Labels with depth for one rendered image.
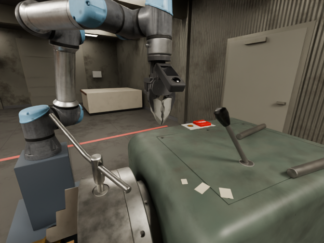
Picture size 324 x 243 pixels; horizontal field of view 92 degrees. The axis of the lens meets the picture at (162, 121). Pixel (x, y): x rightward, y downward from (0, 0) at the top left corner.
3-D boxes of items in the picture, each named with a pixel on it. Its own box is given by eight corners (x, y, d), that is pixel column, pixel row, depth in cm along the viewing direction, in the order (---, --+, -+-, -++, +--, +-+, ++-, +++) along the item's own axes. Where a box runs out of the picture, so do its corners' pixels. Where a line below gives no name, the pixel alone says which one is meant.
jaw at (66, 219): (100, 222, 43) (95, 178, 46) (99, 226, 38) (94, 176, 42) (51, 239, 38) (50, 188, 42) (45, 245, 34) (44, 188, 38)
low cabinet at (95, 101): (142, 109, 690) (141, 90, 666) (88, 115, 576) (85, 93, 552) (128, 103, 834) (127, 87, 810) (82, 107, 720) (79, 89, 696)
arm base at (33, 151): (27, 150, 81) (22, 132, 78) (61, 143, 88) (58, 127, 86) (21, 164, 68) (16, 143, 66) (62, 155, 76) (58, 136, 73)
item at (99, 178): (109, 199, 35) (104, 155, 31) (100, 205, 34) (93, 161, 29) (103, 194, 37) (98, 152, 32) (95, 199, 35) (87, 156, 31)
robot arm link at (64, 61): (45, 124, 84) (34, 3, 61) (73, 117, 96) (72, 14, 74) (58, 134, 79) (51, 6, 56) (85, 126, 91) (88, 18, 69)
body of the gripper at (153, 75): (163, 94, 57) (163, 58, 53) (174, 97, 49) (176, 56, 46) (143, 95, 54) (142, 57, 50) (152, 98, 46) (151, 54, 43)
